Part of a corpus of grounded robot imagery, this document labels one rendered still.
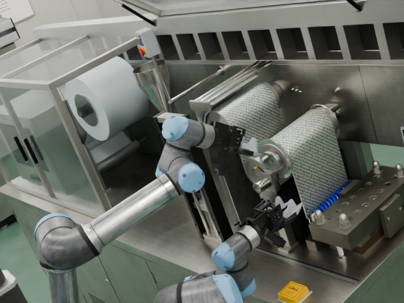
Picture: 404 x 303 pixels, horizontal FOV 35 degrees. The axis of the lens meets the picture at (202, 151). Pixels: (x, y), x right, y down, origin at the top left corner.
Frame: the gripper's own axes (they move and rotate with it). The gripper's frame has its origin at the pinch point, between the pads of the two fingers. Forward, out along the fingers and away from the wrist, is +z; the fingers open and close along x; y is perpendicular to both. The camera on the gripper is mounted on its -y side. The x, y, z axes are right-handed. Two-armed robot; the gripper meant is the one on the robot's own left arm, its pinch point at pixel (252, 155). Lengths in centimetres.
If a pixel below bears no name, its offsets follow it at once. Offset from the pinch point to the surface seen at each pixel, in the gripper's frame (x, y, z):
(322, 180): -6.7, -2.8, 28.3
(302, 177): -6.8, -3.3, 17.7
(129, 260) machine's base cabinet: 85, -53, 21
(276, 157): -3.6, 1.2, 7.0
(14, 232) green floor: 361, -92, 94
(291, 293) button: -17.3, -39.7, 12.2
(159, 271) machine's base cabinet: 61, -53, 20
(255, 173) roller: 12.5, -5.1, 15.2
